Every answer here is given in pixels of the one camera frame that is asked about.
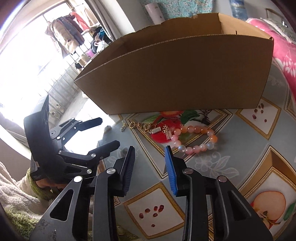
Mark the pink floral blanket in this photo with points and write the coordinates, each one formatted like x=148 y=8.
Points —
x=283 y=51

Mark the teal floral hanging cloth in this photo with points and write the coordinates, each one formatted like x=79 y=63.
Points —
x=182 y=8

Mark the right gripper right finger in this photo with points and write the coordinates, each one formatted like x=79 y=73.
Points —
x=186 y=182

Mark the fruit pattern tablecloth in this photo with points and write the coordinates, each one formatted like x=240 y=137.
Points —
x=255 y=151

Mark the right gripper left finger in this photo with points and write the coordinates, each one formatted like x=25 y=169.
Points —
x=113 y=182

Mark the brown cardboard box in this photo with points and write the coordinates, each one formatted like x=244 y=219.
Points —
x=209 y=61

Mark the left hand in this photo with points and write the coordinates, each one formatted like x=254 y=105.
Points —
x=44 y=183

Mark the green fuzzy sleeve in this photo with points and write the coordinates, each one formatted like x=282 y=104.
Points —
x=45 y=193

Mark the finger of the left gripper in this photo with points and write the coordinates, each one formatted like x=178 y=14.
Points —
x=102 y=152
x=85 y=125

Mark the hanging clothes rack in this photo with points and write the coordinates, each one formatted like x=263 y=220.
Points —
x=75 y=40

